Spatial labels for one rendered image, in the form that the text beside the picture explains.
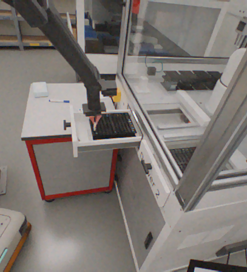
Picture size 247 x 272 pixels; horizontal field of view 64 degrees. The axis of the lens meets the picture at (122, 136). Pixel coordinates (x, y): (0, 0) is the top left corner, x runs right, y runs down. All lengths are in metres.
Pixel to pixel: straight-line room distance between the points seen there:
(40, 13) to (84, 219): 1.46
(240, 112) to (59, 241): 1.46
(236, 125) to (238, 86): 0.08
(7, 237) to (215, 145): 1.25
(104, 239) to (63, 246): 0.29
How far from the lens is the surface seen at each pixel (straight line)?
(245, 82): 0.47
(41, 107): 1.42
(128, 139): 0.97
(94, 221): 1.69
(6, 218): 1.50
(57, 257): 1.62
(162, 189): 0.78
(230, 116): 0.49
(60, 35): 0.58
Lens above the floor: 1.53
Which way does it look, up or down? 41 degrees down
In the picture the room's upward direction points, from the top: 9 degrees clockwise
